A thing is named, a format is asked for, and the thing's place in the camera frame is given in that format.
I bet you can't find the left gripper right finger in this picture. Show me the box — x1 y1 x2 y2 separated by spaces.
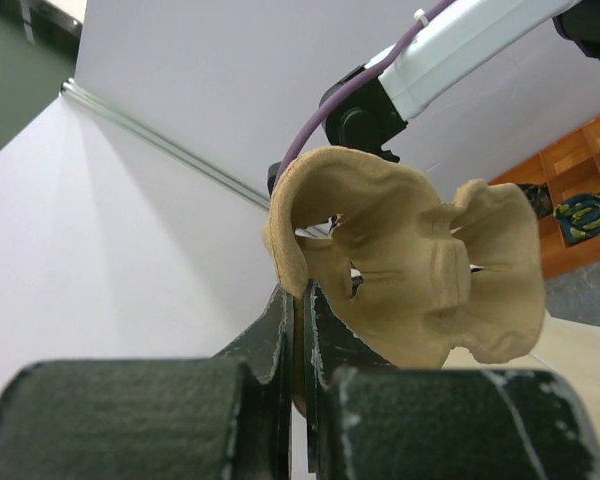
302 282 600 479

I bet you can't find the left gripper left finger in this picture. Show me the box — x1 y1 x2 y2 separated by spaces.
0 289 294 479

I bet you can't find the single brown pulp cup carrier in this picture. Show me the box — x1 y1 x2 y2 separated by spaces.
261 145 547 369

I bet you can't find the brown paper bag with handles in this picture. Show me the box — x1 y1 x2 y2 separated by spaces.
439 314 600 451

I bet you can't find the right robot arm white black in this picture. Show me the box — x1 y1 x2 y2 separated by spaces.
267 0 600 189

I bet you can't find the dark floral rolled item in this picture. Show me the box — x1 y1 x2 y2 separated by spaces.
518 183 554 220

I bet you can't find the blue yellow rolled item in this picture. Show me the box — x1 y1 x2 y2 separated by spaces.
553 193 600 246

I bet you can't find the orange wooden compartment tray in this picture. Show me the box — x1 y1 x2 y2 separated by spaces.
491 115 600 279

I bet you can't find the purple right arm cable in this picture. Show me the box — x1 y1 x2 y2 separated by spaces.
277 0 456 181

